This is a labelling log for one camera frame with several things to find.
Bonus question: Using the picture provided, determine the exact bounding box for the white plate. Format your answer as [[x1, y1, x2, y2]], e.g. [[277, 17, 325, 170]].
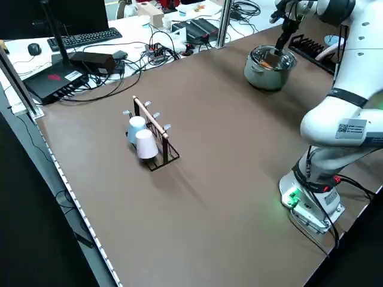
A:
[[317, 44, 342, 60]]

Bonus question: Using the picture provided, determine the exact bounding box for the grey usb hub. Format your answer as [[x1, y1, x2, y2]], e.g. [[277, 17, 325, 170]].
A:
[[145, 43, 171, 63]]

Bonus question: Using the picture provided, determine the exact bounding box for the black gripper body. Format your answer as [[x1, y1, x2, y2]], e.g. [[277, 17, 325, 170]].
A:
[[281, 17, 302, 36]]

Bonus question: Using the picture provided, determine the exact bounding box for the black cable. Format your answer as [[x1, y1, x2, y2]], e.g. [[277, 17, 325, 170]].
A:
[[59, 68, 142, 104], [290, 176, 375, 249]]

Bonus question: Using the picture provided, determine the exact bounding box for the wooden box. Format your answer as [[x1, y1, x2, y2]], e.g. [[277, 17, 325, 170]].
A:
[[137, 2, 165, 28]]

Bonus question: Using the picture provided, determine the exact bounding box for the blue cup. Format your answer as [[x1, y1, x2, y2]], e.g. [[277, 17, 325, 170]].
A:
[[127, 116, 149, 144]]

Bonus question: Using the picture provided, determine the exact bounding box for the black box with red logo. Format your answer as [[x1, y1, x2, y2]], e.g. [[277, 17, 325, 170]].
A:
[[23, 64, 90, 105]]

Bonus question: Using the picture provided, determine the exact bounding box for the steel pot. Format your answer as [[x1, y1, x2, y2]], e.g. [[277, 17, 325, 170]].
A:
[[244, 44, 297, 92]]

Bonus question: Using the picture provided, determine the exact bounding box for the aluminium frame rail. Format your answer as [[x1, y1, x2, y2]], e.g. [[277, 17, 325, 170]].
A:
[[0, 46, 44, 119]]

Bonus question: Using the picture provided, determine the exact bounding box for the black power adapter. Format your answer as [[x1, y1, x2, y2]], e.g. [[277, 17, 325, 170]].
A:
[[69, 51, 116, 75]]

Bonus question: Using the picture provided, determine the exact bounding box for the black dish rack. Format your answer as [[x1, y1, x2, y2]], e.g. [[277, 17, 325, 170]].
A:
[[288, 34, 336, 74]]

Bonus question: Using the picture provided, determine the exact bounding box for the black monitor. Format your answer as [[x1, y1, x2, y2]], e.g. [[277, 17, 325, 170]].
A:
[[0, 0, 110, 39]]

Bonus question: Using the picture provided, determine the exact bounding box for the black power supply unit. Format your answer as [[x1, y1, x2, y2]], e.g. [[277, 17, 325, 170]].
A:
[[172, 18, 221, 42]]

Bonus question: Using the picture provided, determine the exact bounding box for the pink cup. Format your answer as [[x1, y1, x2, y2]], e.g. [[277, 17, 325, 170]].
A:
[[135, 129, 159, 160]]

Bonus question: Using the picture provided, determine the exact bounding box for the black wire cup rack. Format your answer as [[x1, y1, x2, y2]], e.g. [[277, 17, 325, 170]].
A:
[[122, 95, 180, 173]]

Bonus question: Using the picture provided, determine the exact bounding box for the black monitor stand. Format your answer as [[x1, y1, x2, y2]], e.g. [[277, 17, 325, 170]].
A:
[[40, 0, 72, 65]]

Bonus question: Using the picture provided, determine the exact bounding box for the black keyboard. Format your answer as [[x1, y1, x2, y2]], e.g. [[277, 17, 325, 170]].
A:
[[47, 27, 123, 51]]

